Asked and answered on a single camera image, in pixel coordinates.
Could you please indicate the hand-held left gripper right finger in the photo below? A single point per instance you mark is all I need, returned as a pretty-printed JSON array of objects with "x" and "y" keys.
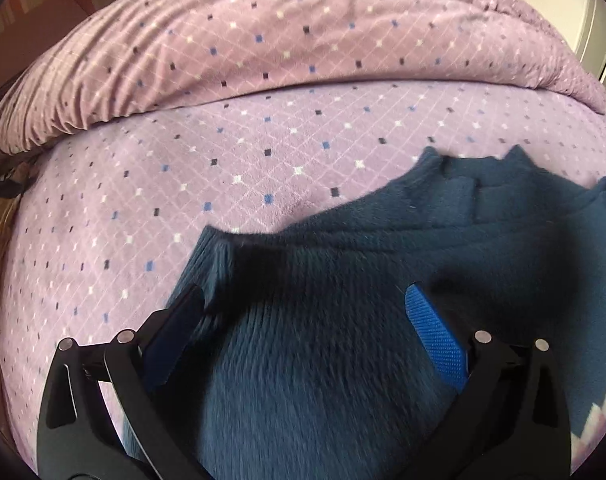
[{"x": 435, "y": 332}]

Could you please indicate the purple dotted bed sheet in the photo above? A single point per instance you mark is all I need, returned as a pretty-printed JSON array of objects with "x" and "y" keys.
[{"x": 183, "y": 160}]

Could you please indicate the purple patterned pillow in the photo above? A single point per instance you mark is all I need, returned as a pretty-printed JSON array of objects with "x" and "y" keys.
[{"x": 283, "y": 25}]

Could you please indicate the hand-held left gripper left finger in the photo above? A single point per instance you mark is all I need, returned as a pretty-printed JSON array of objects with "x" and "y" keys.
[{"x": 170, "y": 332}]

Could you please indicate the white wardrobe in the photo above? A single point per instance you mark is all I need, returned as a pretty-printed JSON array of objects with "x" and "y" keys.
[{"x": 590, "y": 15}]

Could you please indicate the navy diamond-pattern knit sweater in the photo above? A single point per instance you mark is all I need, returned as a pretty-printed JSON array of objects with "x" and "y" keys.
[{"x": 308, "y": 360}]

